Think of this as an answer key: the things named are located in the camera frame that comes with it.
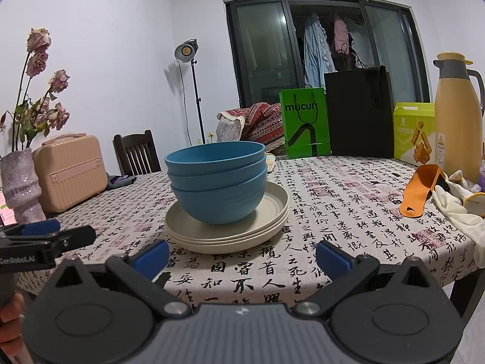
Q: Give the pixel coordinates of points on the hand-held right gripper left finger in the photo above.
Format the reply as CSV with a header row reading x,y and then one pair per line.
x,y
153,256

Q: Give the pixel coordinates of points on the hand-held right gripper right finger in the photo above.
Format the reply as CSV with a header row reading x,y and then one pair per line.
x,y
331,256

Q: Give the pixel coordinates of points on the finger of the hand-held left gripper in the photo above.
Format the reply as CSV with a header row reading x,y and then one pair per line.
x,y
38,228
75,239

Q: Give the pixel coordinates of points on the cream round plate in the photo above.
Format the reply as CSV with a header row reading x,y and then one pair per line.
x,y
278,224
227,248
274,203

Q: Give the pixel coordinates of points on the blue bowl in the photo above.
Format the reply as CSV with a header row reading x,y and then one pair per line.
x,y
219,182
214,155
219,206

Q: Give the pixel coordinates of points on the person's left hand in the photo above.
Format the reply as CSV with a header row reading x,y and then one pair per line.
x,y
11,326

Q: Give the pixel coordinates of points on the pink paper sheet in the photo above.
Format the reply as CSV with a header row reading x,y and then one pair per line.
x,y
5,212

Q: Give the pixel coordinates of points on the speckled grey vase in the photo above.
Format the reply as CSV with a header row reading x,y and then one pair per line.
x,y
21,185

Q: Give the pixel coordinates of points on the pink hard-shell suitcase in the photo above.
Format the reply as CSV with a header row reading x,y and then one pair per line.
x,y
72,174

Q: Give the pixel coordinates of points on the grey purple pouch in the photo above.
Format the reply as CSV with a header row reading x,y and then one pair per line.
x,y
121,182

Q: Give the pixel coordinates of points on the dark wooden chair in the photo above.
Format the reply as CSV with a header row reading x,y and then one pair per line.
x,y
136,155

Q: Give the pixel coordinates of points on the orange silicone piece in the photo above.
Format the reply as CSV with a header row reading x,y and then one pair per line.
x,y
416,193

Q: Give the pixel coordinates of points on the white yellow dotted work glove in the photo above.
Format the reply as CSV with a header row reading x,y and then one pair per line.
x,y
269,163

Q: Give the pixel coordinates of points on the green paper bag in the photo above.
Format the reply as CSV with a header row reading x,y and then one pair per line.
x,y
320,132

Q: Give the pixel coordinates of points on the white rubber glove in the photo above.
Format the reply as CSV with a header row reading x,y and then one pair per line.
x,y
451,204

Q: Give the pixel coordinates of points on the yellow flower branch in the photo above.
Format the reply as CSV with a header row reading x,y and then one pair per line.
x,y
211,135

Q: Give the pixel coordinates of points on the black paper bag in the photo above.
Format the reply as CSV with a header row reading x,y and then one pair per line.
x,y
356,121

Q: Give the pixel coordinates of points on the green snack box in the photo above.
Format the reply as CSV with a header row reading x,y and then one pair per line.
x,y
403,136

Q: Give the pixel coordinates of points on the red patterned quilted blanket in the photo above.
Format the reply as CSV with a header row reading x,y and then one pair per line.
x,y
261,125

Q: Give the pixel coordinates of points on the purple packet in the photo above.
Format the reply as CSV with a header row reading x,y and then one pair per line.
x,y
482,182

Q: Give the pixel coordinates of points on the yellow thermos jug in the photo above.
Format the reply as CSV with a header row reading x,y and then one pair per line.
x,y
454,121

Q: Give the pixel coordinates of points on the dried pink flowers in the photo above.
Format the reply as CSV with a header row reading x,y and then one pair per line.
x,y
38,40

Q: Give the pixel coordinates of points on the light blue hanging shirt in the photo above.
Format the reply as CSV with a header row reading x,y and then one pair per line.
x,y
314,53

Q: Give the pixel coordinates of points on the studio light on stand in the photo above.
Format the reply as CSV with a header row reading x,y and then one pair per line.
x,y
185,51

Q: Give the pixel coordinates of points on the white hanging garment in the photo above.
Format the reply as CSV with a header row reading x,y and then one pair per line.
x,y
360,45

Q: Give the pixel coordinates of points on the black framed glass door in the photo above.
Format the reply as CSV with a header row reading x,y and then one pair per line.
x,y
261,53

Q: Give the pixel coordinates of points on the pink hanging jacket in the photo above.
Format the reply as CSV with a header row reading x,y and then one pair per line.
x,y
340,32

